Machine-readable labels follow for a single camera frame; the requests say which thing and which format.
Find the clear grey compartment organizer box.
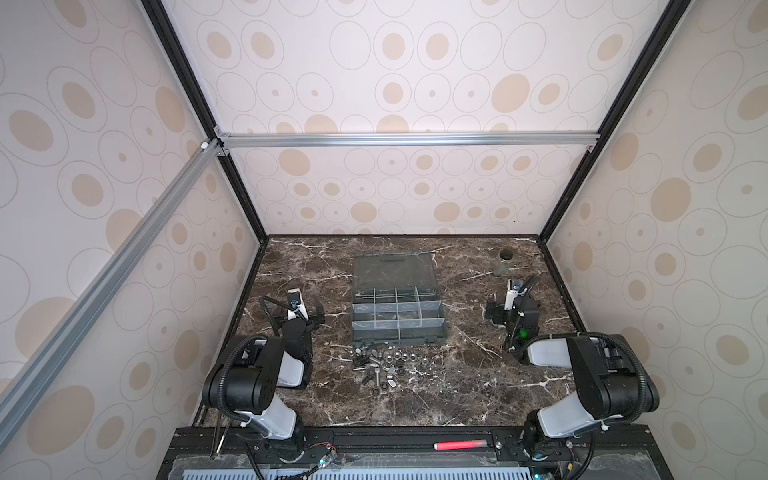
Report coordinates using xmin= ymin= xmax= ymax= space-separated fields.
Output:
xmin=351 ymin=252 xmax=448 ymax=347

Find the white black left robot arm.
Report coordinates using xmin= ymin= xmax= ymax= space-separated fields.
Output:
xmin=202 ymin=289 xmax=325 ymax=442

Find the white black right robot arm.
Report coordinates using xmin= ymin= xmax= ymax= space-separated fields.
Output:
xmin=484 ymin=275 xmax=660 ymax=445

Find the red marker pen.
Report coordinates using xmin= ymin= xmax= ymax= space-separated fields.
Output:
xmin=433 ymin=439 xmax=488 ymax=451

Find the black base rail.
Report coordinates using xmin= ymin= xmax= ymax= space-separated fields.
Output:
xmin=157 ymin=425 xmax=672 ymax=479

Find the horizontal aluminium frame bar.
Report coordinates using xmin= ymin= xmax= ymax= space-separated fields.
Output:
xmin=221 ymin=131 xmax=600 ymax=148

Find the diagonal aluminium frame bar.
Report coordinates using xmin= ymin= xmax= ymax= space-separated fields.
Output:
xmin=1 ymin=139 xmax=222 ymax=448

